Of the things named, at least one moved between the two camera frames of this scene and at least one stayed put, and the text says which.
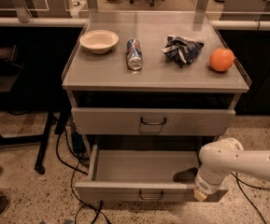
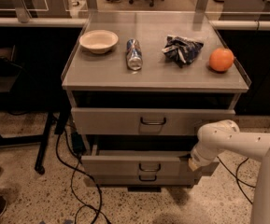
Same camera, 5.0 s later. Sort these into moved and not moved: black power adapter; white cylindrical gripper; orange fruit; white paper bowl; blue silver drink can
Moved: white cylindrical gripper
Not moved: white paper bowl; orange fruit; blue silver drink can; black power adapter
